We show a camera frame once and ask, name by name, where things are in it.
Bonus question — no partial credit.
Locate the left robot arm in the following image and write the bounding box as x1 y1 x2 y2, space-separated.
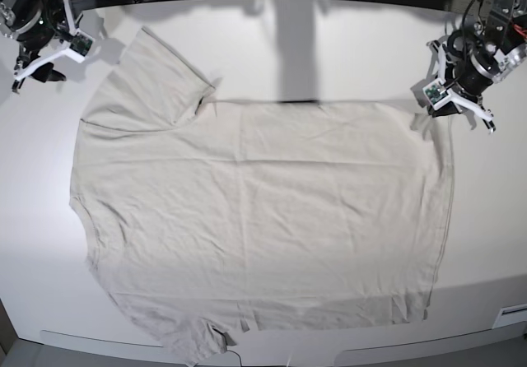
422 0 526 132

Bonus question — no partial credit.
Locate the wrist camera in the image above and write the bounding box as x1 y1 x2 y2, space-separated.
69 31 94 63
422 78 450 111

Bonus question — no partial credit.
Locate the white label sticker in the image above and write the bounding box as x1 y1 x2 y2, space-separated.
492 304 527 329

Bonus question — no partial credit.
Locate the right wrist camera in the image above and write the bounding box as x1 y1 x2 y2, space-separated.
69 31 94 63

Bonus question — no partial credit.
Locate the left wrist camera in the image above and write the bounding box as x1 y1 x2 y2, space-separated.
422 78 450 111

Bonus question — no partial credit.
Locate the beige T-shirt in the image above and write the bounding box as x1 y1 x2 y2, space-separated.
70 29 454 366

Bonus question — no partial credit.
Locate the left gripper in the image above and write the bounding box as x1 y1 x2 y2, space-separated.
426 33 497 132

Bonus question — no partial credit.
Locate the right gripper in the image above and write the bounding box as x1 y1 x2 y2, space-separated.
12 0 82 91

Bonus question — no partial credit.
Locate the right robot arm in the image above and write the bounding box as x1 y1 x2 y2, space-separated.
1 0 93 93

